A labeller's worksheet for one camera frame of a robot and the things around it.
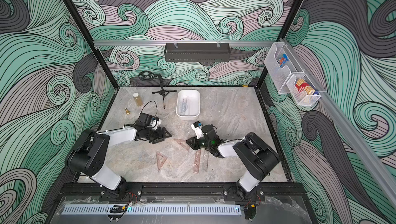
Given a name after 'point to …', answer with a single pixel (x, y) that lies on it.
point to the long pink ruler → (197, 161)
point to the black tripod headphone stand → (149, 75)
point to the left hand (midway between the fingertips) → (168, 135)
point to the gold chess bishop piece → (127, 111)
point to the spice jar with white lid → (137, 98)
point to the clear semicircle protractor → (184, 107)
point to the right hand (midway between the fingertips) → (188, 141)
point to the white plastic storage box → (188, 104)
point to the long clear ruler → (204, 155)
